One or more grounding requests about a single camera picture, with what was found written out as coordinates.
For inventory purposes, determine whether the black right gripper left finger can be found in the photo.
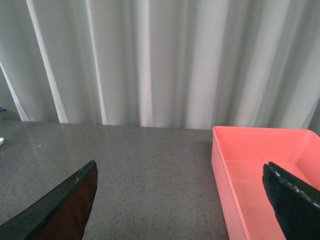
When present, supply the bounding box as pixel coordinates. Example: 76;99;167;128
0;160;98;240

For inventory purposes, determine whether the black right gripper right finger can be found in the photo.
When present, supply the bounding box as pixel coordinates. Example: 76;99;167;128
262;162;320;240

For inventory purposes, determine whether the pink plastic bin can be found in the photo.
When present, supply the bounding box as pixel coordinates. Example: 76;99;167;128
211;126;320;240

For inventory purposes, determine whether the white rack with wooden bars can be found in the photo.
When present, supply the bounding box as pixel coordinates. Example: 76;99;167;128
0;137;5;146

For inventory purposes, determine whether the white pleated curtain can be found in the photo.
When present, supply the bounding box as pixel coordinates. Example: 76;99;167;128
0;0;320;133

